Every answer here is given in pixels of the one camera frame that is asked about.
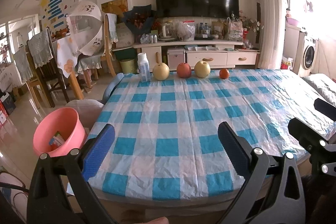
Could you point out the orange tangerine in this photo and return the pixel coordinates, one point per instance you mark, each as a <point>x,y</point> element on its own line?
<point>224,73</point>

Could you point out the trash papers in bucket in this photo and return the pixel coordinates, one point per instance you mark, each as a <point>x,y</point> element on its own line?
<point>56,141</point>

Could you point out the white washing machine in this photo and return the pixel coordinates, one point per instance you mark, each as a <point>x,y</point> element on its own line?
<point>305,55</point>

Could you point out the white TV cabinet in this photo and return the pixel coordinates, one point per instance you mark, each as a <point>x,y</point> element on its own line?
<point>218,53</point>

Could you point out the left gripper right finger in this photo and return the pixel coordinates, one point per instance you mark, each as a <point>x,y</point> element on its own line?
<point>272,191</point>

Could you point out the dining table with cloth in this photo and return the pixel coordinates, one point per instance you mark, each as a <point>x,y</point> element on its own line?
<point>66,55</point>

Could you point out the standing white blue bottle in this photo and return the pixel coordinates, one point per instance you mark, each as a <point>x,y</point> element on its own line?
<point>143,66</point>

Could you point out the dark wooden chair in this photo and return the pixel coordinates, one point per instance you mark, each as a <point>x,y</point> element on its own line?
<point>46,74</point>

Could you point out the green waste bin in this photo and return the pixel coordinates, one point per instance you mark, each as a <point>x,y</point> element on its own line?
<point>128,66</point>

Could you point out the light wooden chair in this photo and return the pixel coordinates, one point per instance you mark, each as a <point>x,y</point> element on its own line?
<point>90,64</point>

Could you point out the grey round stool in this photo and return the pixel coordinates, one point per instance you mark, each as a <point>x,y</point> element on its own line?
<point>88,111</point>

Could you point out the mesh food cover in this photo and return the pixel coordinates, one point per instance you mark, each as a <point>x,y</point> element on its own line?
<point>85,24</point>

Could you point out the yellow pear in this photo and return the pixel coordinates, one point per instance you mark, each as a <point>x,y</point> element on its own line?
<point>161,71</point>
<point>202,69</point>

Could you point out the white electric kettle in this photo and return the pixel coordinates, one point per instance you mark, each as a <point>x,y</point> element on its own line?
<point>167,31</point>

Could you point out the pink storage box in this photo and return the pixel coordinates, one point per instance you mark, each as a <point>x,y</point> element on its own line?
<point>175,56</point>

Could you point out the dark flower bouquet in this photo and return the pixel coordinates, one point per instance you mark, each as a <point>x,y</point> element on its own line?
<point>139,20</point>

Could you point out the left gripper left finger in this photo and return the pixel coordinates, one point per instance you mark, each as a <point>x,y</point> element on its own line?
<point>48,200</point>

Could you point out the pink plastic trash bucket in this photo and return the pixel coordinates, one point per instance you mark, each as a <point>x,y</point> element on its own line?
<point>66,121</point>

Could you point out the red gift boxes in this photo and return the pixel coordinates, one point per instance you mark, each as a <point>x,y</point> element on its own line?
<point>3,114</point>

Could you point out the blue cushion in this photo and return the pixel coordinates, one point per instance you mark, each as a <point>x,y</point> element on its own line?
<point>111,87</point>

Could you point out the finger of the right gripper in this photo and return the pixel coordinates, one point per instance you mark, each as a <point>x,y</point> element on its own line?
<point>322,152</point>

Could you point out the blue white checkered tablecloth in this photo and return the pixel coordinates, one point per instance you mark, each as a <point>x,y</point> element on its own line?
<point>167,145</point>

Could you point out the red apple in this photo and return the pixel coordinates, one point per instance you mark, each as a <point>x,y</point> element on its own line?
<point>184,70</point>

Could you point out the right yellow pear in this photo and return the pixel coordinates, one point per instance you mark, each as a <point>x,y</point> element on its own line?
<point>202,69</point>

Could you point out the left yellow pear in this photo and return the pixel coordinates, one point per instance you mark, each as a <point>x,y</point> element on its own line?
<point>161,71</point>

